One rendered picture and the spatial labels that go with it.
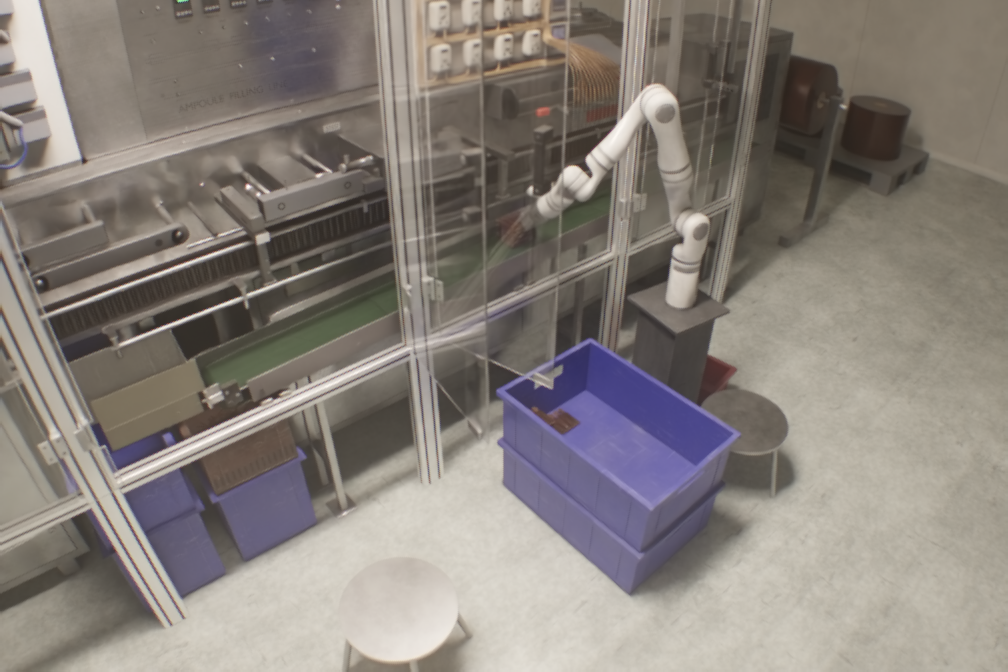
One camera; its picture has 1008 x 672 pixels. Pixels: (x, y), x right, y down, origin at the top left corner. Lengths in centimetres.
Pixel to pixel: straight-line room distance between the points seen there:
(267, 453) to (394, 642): 64
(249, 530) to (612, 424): 118
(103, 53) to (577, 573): 195
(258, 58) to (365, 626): 155
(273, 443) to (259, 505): 23
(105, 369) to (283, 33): 104
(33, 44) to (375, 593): 159
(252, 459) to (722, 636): 141
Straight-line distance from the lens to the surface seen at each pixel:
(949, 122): 610
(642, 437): 219
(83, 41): 192
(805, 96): 379
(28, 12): 188
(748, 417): 231
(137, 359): 182
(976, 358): 353
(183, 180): 198
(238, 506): 207
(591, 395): 232
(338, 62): 215
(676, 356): 222
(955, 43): 601
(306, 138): 207
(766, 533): 233
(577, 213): 240
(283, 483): 208
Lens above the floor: 175
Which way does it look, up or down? 33 degrees down
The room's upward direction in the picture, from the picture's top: straight up
